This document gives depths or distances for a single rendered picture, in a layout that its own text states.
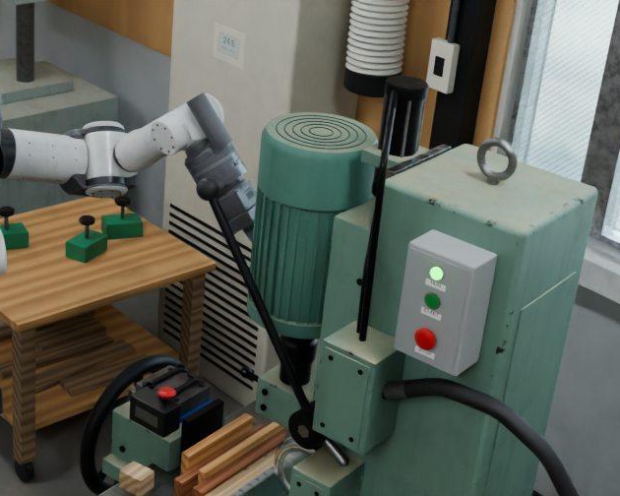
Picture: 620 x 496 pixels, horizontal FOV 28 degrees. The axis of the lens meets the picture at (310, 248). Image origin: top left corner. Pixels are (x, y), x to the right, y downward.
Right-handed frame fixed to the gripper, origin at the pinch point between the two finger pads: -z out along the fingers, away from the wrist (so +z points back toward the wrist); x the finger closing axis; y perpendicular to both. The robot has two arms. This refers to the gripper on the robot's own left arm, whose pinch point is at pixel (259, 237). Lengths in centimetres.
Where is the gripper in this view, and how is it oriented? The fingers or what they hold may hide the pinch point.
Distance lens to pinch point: 213.8
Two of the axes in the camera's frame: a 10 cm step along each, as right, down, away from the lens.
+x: -2.7, 3.0, -9.1
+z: -5.1, -8.5, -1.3
